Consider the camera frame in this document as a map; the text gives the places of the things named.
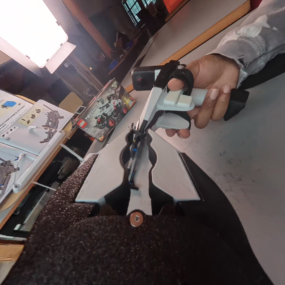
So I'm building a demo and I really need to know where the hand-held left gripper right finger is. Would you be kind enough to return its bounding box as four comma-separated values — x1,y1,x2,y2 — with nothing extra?
147,129,201,204

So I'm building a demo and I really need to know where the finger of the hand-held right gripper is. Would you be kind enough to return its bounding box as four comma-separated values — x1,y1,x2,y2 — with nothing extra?
136,87,163,134

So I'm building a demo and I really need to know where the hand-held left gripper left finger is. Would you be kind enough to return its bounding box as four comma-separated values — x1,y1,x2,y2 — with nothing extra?
75,129,134,205

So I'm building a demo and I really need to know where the black toy beam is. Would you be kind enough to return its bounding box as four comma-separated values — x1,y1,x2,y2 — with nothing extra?
126,124,147,191

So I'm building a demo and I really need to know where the person's right forearm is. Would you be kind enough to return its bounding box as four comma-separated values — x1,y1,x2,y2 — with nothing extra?
209,0,285,87

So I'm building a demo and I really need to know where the grey desk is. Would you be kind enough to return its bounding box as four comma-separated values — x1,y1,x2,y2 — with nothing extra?
85,0,285,285

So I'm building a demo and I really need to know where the person's right hand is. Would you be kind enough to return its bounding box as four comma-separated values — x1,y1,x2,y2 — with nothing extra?
166,54,241,138

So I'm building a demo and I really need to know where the toy truck cardboard box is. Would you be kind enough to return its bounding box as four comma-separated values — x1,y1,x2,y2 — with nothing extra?
74,79,137,142

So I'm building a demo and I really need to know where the white and wooden book stand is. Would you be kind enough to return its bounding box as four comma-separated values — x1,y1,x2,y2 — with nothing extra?
0,100,85,210

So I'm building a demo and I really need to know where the grey table with wooden edge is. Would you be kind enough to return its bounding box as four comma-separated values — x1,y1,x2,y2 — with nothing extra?
120,0,250,89

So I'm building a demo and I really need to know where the building instruction booklet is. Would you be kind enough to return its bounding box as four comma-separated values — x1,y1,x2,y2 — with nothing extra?
0,89,74,196

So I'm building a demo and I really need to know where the bright studio light panel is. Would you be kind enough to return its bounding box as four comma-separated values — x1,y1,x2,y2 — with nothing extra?
0,0,76,74

